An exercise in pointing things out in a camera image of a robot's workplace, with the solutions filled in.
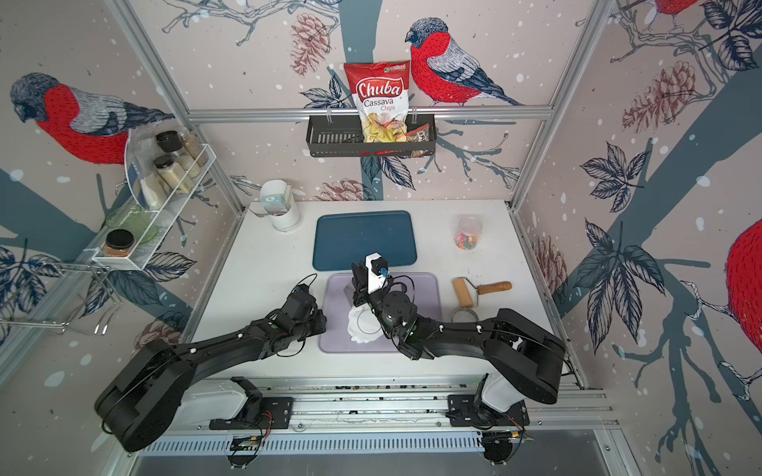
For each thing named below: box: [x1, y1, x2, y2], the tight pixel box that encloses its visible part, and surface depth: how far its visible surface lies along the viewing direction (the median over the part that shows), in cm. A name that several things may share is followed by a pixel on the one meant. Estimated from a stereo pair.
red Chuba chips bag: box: [343, 60, 412, 143], surface depth 83 cm
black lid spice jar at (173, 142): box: [154, 129, 200, 175], surface depth 81 cm
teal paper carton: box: [261, 194, 289, 217], surface depth 106 cm
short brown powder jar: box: [103, 229, 135, 258], surface depth 61 cm
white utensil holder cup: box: [259, 178, 302, 233], surface depth 109 cm
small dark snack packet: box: [405, 122, 430, 143], surface depth 89 cm
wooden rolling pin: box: [452, 276, 513, 309], surface depth 97 cm
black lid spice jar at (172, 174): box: [152, 153, 194, 194], surface depth 78 cm
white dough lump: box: [347, 302, 384, 345], surface depth 90 cm
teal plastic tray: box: [312, 210, 418, 271], surface depth 113 cm
